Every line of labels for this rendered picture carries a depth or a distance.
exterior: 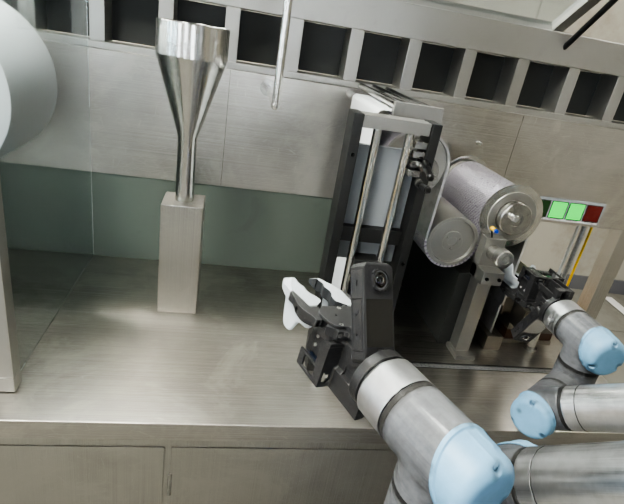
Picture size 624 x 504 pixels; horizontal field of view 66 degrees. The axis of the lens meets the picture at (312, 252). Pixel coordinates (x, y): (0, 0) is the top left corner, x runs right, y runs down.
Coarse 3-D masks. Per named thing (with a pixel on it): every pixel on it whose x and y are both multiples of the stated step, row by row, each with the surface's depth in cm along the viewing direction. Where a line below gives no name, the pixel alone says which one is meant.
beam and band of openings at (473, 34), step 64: (128, 0) 116; (192, 0) 116; (256, 0) 113; (320, 0) 115; (384, 0) 117; (256, 64) 124; (320, 64) 128; (384, 64) 130; (448, 64) 133; (512, 64) 130; (576, 64) 130
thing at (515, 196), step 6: (516, 192) 106; (504, 198) 106; (510, 198) 106; (516, 198) 106; (522, 198) 107; (528, 198) 107; (498, 204) 106; (528, 204) 107; (534, 204) 108; (492, 210) 107; (498, 210) 107; (534, 210) 108; (492, 216) 108; (534, 216) 109; (492, 222) 108; (528, 228) 110; (498, 234) 110; (504, 234) 110; (522, 234) 111
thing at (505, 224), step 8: (504, 208) 106; (512, 208) 105; (520, 208) 106; (528, 208) 106; (496, 216) 108; (504, 216) 106; (520, 216) 107; (528, 216) 107; (496, 224) 109; (504, 224) 107; (512, 224) 107; (520, 224) 107; (528, 224) 108; (504, 232) 108; (512, 232) 108; (520, 232) 108
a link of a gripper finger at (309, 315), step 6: (294, 294) 61; (294, 300) 60; (300, 300) 60; (294, 306) 60; (300, 306) 58; (306, 306) 59; (300, 312) 58; (306, 312) 58; (312, 312) 58; (318, 312) 58; (300, 318) 58; (306, 318) 58; (312, 318) 57; (318, 318) 57; (312, 324) 57; (318, 324) 57; (324, 324) 57
